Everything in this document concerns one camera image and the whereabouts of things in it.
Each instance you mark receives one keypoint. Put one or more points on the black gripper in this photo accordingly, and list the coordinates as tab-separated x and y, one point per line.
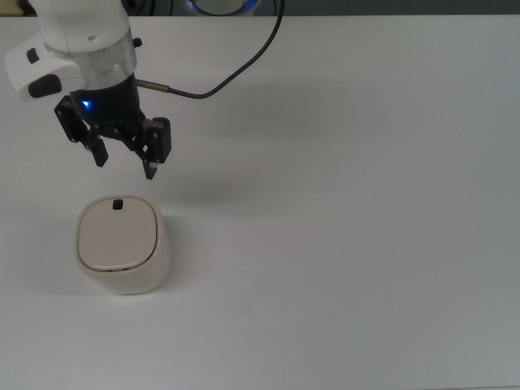
111	105

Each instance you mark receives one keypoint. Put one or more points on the small white lidded trash can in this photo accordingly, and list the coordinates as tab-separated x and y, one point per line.
122	243

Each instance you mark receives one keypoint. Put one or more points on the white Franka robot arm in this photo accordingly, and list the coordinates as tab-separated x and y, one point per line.
77	24

